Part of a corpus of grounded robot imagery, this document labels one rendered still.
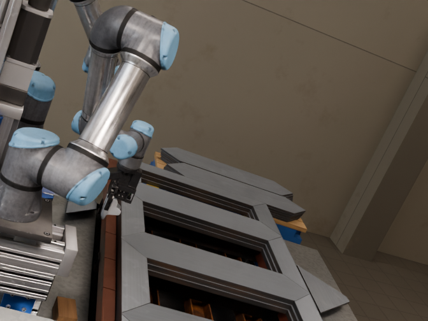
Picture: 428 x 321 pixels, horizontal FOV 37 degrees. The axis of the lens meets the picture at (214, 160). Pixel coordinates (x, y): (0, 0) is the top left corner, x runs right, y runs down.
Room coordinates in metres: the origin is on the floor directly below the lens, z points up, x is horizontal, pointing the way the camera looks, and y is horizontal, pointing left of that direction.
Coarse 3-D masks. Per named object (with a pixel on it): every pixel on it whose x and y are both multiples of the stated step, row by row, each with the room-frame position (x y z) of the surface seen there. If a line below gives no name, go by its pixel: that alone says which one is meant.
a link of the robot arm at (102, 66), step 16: (112, 16) 1.69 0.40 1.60; (96, 32) 1.72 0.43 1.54; (112, 32) 1.69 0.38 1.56; (96, 48) 1.73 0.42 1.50; (112, 48) 1.73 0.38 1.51; (96, 64) 1.76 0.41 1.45; (112, 64) 1.78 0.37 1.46; (96, 80) 1.78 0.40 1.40; (96, 96) 1.81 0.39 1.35; (80, 112) 1.89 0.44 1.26; (80, 128) 1.87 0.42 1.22
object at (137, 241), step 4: (144, 232) 2.10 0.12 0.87; (132, 236) 2.04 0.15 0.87; (136, 236) 2.05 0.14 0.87; (140, 236) 2.06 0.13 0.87; (144, 236) 2.07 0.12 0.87; (132, 240) 2.01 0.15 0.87; (136, 240) 2.02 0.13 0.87; (140, 240) 2.03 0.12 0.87; (144, 240) 2.04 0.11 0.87; (132, 244) 1.98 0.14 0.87; (136, 244) 1.99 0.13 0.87; (140, 244) 2.01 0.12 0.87; (144, 244) 2.02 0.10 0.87; (136, 248) 1.96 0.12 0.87; (140, 248) 1.97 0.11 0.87; (144, 248) 1.99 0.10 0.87; (140, 252) 1.95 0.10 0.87; (144, 252) 1.96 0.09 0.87
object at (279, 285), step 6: (270, 270) 2.25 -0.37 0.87; (270, 276) 2.19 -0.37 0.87; (276, 276) 2.22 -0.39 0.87; (282, 276) 2.24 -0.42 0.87; (270, 282) 2.15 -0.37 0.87; (276, 282) 2.17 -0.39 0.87; (282, 282) 2.19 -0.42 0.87; (276, 288) 2.12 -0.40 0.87; (282, 288) 2.14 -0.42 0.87; (288, 288) 2.16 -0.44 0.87; (276, 294) 2.08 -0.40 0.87; (282, 294) 2.09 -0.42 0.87; (288, 294) 2.11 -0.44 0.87
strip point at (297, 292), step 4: (284, 276) 2.24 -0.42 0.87; (288, 280) 2.23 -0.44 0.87; (288, 284) 2.19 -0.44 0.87; (292, 284) 2.21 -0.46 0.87; (296, 284) 2.22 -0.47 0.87; (292, 288) 2.18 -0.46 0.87; (296, 288) 2.19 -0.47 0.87; (300, 288) 2.21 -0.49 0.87; (292, 292) 2.14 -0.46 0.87; (296, 292) 2.16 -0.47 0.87; (300, 292) 2.17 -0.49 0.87; (304, 292) 2.19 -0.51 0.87; (308, 292) 2.20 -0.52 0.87; (296, 296) 2.13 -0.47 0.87; (300, 296) 2.14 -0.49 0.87; (296, 300) 2.10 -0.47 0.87
